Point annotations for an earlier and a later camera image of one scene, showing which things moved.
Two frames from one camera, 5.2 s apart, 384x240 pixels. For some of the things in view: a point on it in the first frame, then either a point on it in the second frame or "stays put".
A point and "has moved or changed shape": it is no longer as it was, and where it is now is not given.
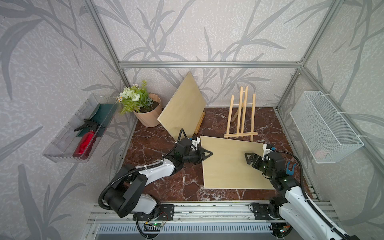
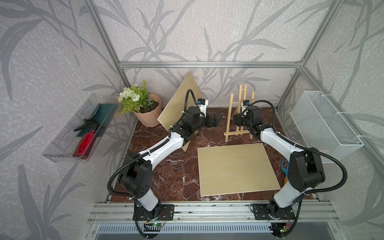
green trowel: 103,116 stays put
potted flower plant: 146,107 stays put
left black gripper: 200,153 → 214,124
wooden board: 227,168 has moved or changed shape
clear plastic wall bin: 77,140 stays put
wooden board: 184,109 stays put
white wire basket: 328,137 stays put
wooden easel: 241,105 stays put
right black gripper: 254,157 → 237,119
